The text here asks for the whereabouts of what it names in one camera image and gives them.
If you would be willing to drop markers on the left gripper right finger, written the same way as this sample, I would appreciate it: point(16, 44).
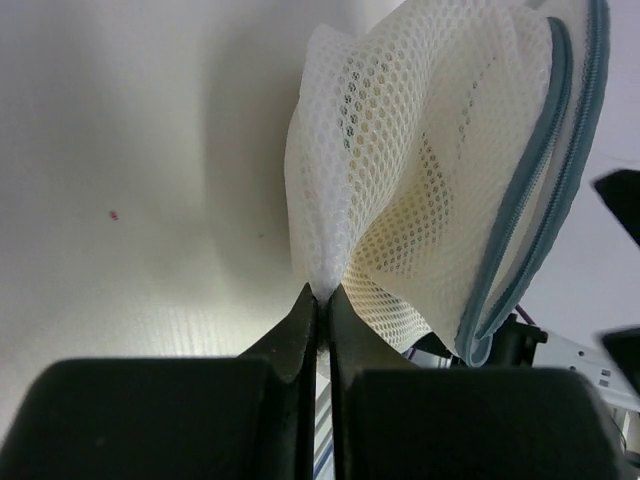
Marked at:
point(395, 420)

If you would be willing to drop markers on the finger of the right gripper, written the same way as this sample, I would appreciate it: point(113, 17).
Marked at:
point(619, 190)
point(623, 348)

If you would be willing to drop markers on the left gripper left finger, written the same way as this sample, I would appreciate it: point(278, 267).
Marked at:
point(246, 417)

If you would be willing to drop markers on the white mesh blue-trim laundry bag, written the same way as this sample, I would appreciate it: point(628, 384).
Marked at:
point(431, 163)

